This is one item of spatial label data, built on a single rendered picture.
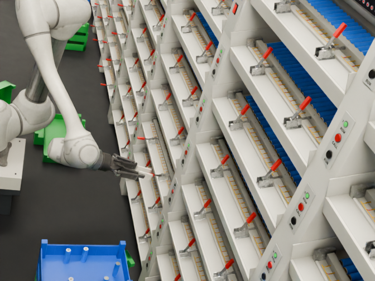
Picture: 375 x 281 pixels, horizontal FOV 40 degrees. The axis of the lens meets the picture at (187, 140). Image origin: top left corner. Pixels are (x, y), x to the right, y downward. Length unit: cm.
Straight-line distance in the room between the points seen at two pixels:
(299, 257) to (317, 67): 43
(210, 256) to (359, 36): 83
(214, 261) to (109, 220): 112
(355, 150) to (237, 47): 70
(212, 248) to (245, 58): 62
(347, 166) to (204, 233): 79
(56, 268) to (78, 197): 94
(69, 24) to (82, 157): 59
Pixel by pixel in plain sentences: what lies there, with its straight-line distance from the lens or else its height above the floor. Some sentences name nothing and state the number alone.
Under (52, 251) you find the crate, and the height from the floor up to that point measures 42.
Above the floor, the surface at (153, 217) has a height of 31.
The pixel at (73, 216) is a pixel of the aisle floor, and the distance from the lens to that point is 269.
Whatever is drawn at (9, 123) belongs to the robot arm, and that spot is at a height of 48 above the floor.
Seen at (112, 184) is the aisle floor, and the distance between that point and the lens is 292.
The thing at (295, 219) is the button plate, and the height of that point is 115.
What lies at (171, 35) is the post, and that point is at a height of 97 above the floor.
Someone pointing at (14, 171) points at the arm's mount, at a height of 27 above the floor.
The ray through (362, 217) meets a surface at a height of 128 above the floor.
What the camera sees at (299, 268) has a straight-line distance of 121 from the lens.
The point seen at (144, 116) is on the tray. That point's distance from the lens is 256.
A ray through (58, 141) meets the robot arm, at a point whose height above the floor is 66.
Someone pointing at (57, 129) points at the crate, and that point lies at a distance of 310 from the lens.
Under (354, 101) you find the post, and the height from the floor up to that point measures 146.
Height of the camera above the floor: 185
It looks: 32 degrees down
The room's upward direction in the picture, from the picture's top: 19 degrees clockwise
